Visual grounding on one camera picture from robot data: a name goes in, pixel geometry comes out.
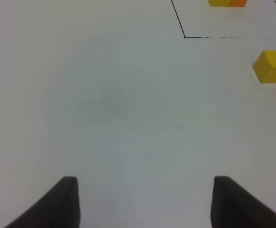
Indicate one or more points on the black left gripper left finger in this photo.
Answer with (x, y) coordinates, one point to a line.
(58, 208)

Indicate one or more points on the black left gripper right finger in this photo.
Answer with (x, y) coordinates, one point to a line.
(234, 207)

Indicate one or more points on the orange template cube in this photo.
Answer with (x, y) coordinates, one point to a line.
(237, 3)

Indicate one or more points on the yellow template cube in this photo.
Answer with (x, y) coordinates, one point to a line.
(219, 3)

